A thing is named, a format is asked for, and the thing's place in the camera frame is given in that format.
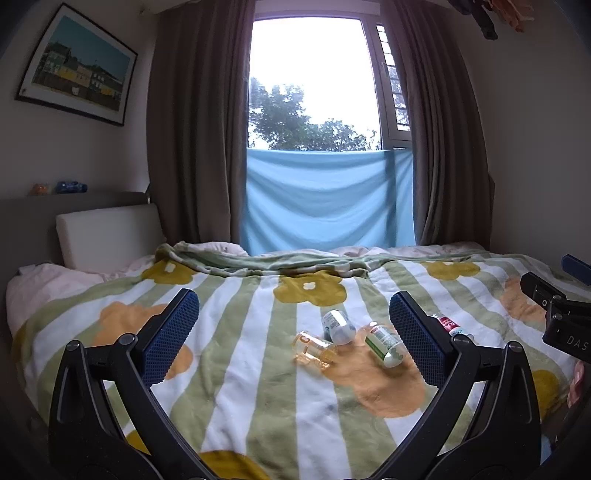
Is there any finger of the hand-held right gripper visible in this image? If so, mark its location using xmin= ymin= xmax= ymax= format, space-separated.
xmin=562 ymin=253 xmax=591 ymax=280
xmin=520 ymin=272 xmax=591 ymax=320

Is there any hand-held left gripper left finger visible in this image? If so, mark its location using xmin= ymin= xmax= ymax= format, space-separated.
xmin=48 ymin=288 xmax=218 ymax=480

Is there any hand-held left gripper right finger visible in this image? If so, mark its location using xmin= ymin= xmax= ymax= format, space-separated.
xmin=369 ymin=291 xmax=544 ymax=480

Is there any green label bottle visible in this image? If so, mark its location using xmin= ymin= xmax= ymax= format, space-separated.
xmin=365 ymin=324 xmax=408 ymax=368

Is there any white grey bottle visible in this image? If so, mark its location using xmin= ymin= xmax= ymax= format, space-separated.
xmin=322 ymin=309 xmax=356 ymax=346

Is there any clear amber bottle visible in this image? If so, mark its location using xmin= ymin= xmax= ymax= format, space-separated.
xmin=292 ymin=330 xmax=339 ymax=369

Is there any striped floral blanket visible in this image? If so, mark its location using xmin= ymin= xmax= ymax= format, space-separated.
xmin=11 ymin=242 xmax=588 ymax=480

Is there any white cushion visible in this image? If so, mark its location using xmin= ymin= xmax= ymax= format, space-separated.
xmin=55 ymin=203 xmax=163 ymax=271

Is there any light blue cloth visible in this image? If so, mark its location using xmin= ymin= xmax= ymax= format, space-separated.
xmin=242 ymin=148 xmax=417 ymax=257

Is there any brown curtain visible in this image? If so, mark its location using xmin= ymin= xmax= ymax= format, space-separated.
xmin=146 ymin=0 xmax=257 ymax=246
xmin=375 ymin=0 xmax=496 ymax=253

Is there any tree outside window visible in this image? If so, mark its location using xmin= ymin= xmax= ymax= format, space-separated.
xmin=249 ymin=76 xmax=380 ymax=152

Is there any orange hanging garment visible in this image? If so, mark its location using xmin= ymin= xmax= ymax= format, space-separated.
xmin=490 ymin=0 xmax=537 ymax=34

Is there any dark hanging garment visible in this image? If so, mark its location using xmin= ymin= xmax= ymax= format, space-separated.
xmin=449 ymin=0 xmax=500 ymax=41

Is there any framed wall picture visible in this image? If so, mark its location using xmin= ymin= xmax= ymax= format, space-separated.
xmin=15 ymin=2 xmax=139 ymax=127

